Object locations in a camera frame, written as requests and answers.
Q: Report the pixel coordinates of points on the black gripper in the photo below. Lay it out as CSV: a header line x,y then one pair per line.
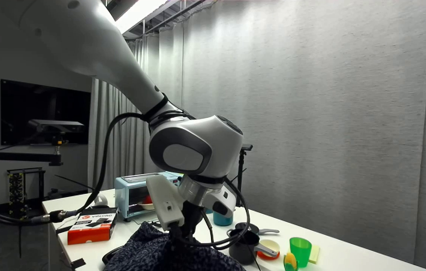
x,y
185,220

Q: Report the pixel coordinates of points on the dark blue knit blanket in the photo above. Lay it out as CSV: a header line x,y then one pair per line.
x,y
146,253

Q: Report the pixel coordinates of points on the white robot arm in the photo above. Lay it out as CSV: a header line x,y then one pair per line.
x,y
191,145

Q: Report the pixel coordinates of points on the red toy food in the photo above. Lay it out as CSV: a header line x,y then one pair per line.
x,y
146,199

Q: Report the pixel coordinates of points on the light blue toaster oven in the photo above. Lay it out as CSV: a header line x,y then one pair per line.
x,y
129,196

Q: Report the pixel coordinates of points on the grey tape roll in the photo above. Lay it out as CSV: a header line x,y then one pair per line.
x,y
99,200

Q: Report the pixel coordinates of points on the black flat object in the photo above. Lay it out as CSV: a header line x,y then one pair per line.
x,y
96,209

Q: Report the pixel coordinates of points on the pink round dish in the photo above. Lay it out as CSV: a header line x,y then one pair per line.
x,y
272,247

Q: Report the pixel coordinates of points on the orange white cardboard box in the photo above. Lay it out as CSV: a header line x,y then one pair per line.
x,y
88,233

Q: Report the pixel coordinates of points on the yellow green toy fruit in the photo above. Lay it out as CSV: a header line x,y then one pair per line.
x,y
289,262

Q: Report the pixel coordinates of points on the black table clamp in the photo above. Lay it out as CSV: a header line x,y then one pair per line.
x,y
76,264

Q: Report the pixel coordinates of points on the green plastic cup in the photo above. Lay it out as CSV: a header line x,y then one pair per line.
x,y
299,250

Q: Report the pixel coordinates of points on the yellow sponge cloth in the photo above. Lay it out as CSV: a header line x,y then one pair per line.
x,y
314,255

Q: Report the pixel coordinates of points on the black metal rack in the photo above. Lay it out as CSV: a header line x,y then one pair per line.
x,y
16,188

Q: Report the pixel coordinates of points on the grey curtain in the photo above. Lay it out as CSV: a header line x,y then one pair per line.
x,y
347,125

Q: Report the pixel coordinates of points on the long ceiling light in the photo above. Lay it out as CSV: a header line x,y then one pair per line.
x,y
141,12

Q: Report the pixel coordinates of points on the black camera tripod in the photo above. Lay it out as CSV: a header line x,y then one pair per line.
x,y
239,175

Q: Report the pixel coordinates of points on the black wall monitor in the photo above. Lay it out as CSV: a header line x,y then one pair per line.
x,y
25,105

